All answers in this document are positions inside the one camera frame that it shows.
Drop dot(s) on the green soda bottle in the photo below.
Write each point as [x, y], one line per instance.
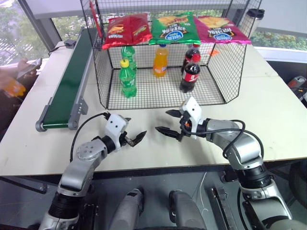
[128, 52]
[128, 81]

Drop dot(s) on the red diagonal strap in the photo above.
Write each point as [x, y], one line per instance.
[96, 21]

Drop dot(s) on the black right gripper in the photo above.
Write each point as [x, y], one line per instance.
[184, 127]

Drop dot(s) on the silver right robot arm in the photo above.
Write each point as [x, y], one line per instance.
[244, 146]

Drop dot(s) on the person's right hand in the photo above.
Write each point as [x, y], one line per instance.
[6, 81]

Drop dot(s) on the black table frame bar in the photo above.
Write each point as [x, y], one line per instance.
[21, 184]

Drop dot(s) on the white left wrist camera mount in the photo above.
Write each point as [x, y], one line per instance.
[115, 124]

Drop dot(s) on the grey rounded shape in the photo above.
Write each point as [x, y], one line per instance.
[185, 213]

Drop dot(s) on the person's left hand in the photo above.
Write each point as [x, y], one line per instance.
[26, 65]

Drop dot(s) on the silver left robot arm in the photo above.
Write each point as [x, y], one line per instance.
[79, 167]

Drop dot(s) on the black power adapter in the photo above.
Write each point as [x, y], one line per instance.
[70, 43]

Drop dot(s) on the red black power tool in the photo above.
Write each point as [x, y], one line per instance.
[298, 86]

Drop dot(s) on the red chips bag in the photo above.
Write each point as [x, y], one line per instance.
[127, 31]

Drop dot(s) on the silver tumbler black lid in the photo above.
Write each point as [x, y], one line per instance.
[251, 21]

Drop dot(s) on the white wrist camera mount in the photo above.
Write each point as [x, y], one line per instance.
[115, 124]
[193, 107]

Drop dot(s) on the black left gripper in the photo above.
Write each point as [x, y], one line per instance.
[125, 140]

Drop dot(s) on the green chips bag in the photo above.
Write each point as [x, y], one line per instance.
[172, 28]

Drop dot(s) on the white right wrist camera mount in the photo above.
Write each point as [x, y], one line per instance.
[193, 107]

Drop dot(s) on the cola bottle red label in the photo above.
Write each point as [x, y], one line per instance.
[192, 54]
[189, 76]

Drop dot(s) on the green conveyor belt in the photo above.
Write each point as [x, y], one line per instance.
[69, 79]

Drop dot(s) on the pink chips bag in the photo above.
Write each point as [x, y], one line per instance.
[220, 31]

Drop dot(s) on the smartphone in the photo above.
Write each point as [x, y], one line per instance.
[33, 65]

